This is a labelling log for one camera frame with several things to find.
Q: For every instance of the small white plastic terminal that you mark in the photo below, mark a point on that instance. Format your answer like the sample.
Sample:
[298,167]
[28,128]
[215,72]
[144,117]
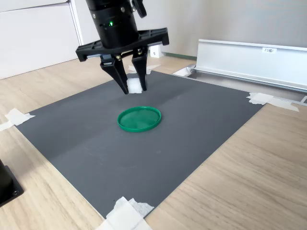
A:
[133,85]

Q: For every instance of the dark grey mat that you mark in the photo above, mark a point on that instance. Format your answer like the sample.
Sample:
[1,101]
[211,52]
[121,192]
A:
[96,143]

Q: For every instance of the white cabinet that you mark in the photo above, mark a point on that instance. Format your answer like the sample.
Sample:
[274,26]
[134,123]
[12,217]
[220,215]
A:
[36,36]

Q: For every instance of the white tape piece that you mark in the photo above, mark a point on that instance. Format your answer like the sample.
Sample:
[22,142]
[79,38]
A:
[16,118]
[260,98]
[124,215]
[153,67]

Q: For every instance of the black camera clamp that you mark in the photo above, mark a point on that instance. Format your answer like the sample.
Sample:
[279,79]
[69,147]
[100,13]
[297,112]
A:
[140,8]

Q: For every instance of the small white printed label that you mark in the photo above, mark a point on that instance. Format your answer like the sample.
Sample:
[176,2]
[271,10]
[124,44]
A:
[269,50]

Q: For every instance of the round green lid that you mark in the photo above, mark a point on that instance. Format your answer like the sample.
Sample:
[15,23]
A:
[139,119]

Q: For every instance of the small white bracket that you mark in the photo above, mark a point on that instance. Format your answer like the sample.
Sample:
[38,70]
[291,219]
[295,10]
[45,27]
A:
[156,52]

